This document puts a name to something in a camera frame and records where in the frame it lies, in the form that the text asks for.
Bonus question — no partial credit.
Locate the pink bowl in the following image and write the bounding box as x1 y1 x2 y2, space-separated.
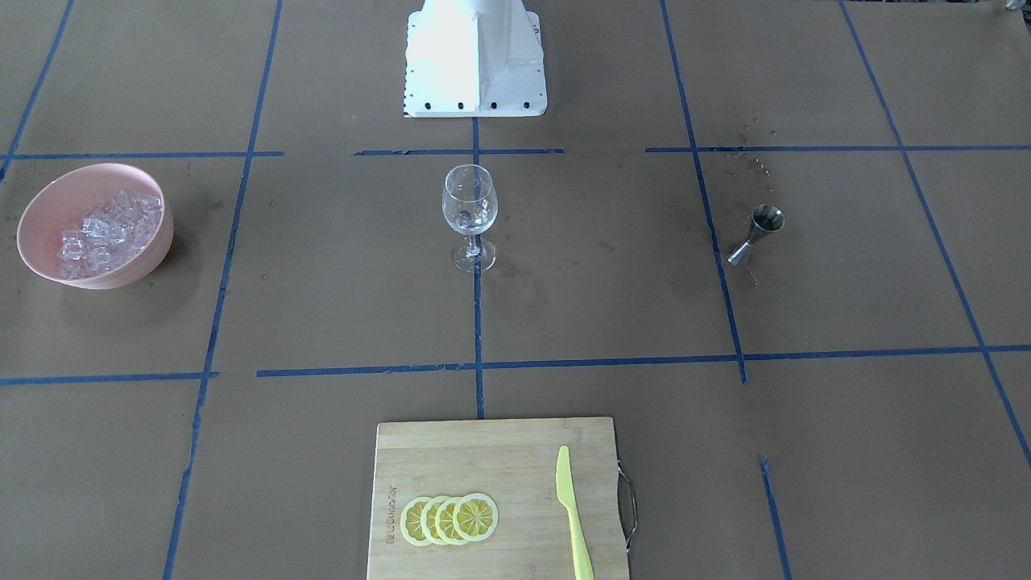
16 163 174 289

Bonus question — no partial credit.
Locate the pile of clear ice cubes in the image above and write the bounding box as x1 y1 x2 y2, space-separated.
56 187 164 280

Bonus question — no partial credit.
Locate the bamboo cutting board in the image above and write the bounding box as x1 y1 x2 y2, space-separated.
366 417 630 579

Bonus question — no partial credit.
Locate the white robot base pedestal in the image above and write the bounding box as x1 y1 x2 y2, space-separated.
403 1 548 118

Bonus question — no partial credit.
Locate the lemon slice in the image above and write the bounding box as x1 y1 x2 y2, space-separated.
401 496 433 547
434 498 469 546
453 492 499 542
422 494 450 545

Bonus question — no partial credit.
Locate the steel jigger measuring cup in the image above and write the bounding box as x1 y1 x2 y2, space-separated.
727 203 785 267

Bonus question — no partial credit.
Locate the yellow plastic knife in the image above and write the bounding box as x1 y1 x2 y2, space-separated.
555 445 595 579

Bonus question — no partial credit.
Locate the clear wine glass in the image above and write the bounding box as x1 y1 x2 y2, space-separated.
441 163 499 275

